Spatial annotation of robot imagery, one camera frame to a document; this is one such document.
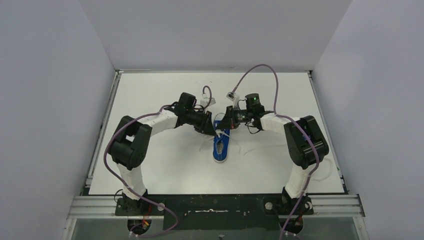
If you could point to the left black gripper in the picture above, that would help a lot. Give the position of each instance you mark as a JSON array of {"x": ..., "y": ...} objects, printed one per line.
[{"x": 205, "y": 124}]

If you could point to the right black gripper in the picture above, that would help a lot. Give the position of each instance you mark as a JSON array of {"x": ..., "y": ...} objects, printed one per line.
[{"x": 229, "y": 121}]

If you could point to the blue sneaker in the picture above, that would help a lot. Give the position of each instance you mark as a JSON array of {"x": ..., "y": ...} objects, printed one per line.
[{"x": 220, "y": 145}]

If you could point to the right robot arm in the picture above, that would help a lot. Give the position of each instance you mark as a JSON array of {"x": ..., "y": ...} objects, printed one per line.
[{"x": 305, "y": 142}]

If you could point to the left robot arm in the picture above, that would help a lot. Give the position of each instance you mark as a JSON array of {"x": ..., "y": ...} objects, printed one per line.
[{"x": 128, "y": 146}]

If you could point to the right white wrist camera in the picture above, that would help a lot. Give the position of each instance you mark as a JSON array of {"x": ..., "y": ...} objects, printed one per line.
[{"x": 234, "y": 98}]

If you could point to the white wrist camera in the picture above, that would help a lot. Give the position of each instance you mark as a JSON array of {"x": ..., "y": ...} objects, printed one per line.
[
  {"x": 207, "y": 102},
  {"x": 234, "y": 98}
]

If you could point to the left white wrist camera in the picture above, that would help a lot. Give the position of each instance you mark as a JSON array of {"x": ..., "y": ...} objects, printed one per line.
[{"x": 207, "y": 102}]

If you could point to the aluminium frame rail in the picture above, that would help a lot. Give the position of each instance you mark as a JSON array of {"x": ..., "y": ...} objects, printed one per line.
[{"x": 315, "y": 205}]

